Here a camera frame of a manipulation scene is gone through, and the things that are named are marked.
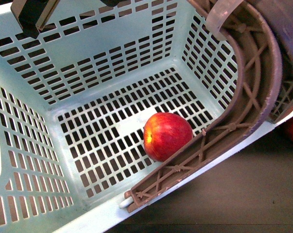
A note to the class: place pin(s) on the light teal plastic shopping basket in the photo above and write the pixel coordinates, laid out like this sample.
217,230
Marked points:
75,100

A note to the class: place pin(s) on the red yellow apple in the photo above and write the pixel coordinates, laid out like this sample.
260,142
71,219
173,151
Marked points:
164,134

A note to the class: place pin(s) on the white zip tie right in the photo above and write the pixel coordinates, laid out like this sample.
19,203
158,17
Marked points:
218,14

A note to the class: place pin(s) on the brown plastic basket handle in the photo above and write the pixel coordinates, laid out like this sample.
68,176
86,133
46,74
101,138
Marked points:
261,35

